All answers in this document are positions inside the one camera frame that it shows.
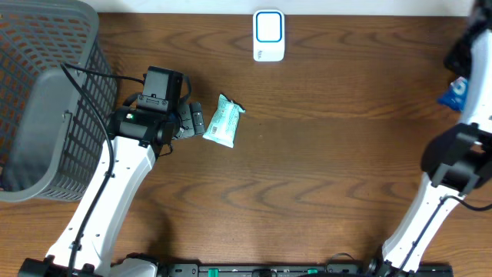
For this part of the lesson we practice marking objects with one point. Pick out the white barcode scanner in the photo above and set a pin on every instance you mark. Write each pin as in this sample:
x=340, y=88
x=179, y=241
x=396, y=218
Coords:
x=268, y=35

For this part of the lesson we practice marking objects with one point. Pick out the blue snack wrapper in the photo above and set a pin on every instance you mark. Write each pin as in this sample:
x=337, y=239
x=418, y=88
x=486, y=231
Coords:
x=456, y=95

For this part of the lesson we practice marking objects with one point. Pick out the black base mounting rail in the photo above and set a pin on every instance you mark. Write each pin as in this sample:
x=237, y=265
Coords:
x=269, y=270

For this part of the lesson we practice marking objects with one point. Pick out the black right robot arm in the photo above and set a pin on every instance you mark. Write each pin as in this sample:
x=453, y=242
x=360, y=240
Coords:
x=454, y=163

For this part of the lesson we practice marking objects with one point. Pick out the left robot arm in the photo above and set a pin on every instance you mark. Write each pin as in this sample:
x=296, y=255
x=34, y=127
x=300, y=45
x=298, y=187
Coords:
x=86, y=246

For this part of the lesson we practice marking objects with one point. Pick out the mint green wipes packet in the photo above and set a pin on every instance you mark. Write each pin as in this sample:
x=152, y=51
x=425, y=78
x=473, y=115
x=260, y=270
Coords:
x=224, y=123

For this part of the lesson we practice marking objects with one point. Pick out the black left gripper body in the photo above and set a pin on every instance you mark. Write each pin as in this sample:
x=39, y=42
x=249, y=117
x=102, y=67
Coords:
x=191, y=120

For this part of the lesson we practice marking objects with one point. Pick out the grey plastic mesh basket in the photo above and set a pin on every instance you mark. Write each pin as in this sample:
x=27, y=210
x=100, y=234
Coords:
x=55, y=84

